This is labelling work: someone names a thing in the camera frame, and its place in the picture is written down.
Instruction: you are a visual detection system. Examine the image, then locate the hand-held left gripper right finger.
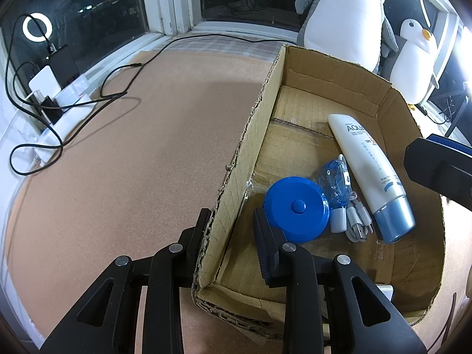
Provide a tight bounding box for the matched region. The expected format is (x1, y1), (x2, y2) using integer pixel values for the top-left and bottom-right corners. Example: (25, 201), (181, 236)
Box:
(253, 207), (428, 354)

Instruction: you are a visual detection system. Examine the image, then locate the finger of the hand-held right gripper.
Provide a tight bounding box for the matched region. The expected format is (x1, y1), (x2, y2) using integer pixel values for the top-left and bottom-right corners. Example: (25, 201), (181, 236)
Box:
(403, 135), (472, 207)

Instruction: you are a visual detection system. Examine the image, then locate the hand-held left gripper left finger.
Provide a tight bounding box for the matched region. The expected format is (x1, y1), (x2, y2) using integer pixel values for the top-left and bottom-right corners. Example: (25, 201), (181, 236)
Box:
(39, 208), (212, 354)

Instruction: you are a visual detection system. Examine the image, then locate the blue round tape measure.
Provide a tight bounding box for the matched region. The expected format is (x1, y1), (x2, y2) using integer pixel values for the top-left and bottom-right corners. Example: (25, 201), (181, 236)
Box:
(263, 177), (330, 244)

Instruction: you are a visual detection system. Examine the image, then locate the white sunscreen tube blue cap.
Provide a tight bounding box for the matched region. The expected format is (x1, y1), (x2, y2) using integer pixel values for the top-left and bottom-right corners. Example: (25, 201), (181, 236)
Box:
(327, 114), (417, 244)

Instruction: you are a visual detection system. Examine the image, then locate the small blue spray bottle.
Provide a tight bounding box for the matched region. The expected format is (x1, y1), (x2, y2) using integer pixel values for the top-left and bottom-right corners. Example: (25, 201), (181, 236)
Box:
(318, 158), (351, 234)

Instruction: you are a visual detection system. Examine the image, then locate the white usb cable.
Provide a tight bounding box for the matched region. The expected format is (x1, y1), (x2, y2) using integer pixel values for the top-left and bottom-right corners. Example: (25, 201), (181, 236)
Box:
(338, 154), (375, 244)

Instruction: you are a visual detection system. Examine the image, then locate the brown cardboard box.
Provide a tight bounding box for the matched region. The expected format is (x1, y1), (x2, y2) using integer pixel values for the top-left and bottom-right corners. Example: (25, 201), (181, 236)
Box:
(192, 43), (447, 340)

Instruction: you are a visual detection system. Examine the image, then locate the small penguin plush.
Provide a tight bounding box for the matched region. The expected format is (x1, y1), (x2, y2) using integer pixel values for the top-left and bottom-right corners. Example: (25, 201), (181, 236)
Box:
(391, 18), (439, 106)

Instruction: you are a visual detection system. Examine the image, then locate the white power strip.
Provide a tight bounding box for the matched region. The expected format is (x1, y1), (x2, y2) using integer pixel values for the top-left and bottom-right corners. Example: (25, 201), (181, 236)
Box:
(37, 77), (96, 163)

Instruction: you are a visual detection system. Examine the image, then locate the large penguin plush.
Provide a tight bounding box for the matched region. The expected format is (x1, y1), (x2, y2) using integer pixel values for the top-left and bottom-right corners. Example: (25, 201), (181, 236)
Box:
(295, 0), (399, 74)

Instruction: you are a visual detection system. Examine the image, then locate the black plug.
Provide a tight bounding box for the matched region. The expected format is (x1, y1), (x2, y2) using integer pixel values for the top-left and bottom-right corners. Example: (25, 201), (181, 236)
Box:
(40, 96), (65, 124)

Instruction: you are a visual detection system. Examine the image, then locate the checked floor mat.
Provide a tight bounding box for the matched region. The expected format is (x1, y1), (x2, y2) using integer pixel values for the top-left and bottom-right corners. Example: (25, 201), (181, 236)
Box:
(171, 36), (447, 141)

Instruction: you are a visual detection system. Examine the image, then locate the white power adapter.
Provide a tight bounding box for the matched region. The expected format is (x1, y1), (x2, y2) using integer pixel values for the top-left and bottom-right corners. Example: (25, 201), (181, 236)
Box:
(29, 65), (61, 98)

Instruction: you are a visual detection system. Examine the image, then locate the black power adapter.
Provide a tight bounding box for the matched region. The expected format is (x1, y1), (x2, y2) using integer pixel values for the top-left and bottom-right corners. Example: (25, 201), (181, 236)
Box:
(46, 44), (80, 85)

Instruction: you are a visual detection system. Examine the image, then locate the long black cable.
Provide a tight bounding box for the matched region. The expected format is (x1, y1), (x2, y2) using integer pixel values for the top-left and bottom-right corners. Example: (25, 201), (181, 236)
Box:
(64, 33), (299, 152)

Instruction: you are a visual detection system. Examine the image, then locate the looped black cable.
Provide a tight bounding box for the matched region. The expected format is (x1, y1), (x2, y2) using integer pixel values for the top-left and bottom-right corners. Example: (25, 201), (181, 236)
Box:
(5, 13), (67, 176)

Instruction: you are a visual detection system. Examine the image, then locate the white window frame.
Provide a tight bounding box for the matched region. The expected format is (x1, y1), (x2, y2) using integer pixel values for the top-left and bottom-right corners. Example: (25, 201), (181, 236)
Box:
(79, 0), (465, 111)

